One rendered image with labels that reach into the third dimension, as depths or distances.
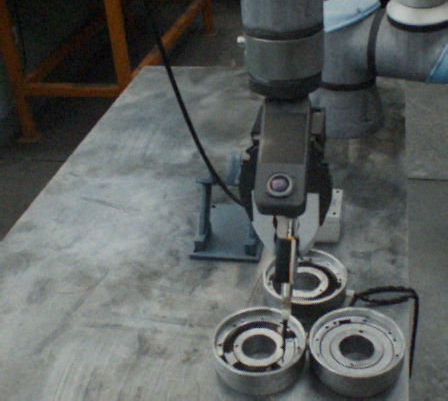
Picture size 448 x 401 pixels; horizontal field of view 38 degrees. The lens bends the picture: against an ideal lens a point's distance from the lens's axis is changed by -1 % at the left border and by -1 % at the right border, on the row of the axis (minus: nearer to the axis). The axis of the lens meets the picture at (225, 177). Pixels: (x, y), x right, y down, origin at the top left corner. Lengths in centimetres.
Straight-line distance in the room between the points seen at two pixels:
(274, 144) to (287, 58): 8
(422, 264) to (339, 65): 115
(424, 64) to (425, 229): 130
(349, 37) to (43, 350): 69
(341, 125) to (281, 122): 59
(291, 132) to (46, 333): 43
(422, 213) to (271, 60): 188
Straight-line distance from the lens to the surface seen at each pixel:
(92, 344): 84
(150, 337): 83
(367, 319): 79
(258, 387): 73
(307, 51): 60
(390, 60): 113
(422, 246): 228
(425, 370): 188
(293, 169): 59
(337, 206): 95
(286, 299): 73
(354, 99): 120
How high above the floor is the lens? 138
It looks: 31 degrees down
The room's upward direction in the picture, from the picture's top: 5 degrees counter-clockwise
